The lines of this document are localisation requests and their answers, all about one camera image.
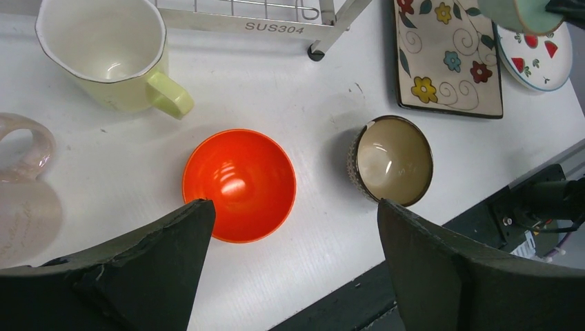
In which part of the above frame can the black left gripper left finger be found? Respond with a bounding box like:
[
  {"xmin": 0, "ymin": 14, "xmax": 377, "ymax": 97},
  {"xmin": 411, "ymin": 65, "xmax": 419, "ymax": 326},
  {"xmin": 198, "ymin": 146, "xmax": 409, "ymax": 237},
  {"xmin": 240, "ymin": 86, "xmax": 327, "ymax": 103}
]
[{"xmin": 1, "ymin": 199, "xmax": 216, "ymax": 330}]

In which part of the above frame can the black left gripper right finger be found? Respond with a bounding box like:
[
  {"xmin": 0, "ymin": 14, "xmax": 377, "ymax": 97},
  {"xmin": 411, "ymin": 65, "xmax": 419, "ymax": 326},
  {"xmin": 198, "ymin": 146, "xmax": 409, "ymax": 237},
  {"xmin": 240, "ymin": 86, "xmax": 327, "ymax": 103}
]
[{"xmin": 377, "ymin": 200, "xmax": 584, "ymax": 330}]

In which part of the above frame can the brown patterned ceramic bowl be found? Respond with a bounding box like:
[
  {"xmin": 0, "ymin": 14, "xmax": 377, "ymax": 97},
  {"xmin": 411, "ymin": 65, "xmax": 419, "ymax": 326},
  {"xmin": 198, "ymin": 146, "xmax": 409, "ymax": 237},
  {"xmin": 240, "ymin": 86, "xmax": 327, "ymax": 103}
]
[{"xmin": 346, "ymin": 115, "xmax": 434, "ymax": 207}]

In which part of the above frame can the mint green ceramic bowl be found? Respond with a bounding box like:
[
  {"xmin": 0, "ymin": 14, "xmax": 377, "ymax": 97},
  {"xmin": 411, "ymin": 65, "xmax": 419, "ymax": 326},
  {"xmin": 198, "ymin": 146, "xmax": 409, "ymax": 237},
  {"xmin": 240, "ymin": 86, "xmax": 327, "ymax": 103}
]
[{"xmin": 477, "ymin": 0, "xmax": 564, "ymax": 36}]

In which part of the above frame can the stainless steel dish rack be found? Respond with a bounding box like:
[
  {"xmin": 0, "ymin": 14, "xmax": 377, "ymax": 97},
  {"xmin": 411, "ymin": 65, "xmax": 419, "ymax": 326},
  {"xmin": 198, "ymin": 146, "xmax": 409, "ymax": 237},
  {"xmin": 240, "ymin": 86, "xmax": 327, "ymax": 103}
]
[{"xmin": 153, "ymin": 1, "xmax": 370, "ymax": 62}]

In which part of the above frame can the translucent pink glass mug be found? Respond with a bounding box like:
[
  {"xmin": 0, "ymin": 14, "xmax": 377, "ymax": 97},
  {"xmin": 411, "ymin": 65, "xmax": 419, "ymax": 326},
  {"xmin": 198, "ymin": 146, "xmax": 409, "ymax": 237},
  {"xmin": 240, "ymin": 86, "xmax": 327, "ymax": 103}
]
[{"xmin": 1, "ymin": 112, "xmax": 63, "ymax": 268}]

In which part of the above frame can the orange plastic bowl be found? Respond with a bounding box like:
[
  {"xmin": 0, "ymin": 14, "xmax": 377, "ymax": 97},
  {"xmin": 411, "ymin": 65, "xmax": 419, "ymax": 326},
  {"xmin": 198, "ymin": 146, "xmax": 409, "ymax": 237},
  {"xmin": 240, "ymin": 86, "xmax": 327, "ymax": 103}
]
[{"xmin": 181, "ymin": 128, "xmax": 297, "ymax": 243}]

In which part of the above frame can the square flower pattern plate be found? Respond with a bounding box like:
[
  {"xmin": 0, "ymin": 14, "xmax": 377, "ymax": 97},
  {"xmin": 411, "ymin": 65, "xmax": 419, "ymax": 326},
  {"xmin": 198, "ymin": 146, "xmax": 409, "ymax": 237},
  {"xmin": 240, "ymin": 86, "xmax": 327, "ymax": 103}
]
[{"xmin": 392, "ymin": 0, "xmax": 504, "ymax": 119}]

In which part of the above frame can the pale yellow ceramic mug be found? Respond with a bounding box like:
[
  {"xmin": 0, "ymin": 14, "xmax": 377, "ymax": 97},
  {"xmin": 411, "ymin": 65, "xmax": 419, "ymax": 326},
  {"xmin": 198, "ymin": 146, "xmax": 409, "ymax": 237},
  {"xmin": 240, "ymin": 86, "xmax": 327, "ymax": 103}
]
[{"xmin": 35, "ymin": 0, "xmax": 195, "ymax": 119}]

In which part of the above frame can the watermelon pattern round plate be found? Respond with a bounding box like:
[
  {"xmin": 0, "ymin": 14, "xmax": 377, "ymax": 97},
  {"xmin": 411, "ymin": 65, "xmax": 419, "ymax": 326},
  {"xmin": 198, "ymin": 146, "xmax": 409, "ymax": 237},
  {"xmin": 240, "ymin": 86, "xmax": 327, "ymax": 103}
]
[{"xmin": 496, "ymin": 23, "xmax": 573, "ymax": 92}]

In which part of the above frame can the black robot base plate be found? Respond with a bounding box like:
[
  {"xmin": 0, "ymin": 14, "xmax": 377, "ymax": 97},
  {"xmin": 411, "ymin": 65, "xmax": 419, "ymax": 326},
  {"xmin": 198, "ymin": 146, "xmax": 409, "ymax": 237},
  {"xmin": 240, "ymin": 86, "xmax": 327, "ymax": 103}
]
[{"xmin": 277, "ymin": 164, "xmax": 584, "ymax": 330}]

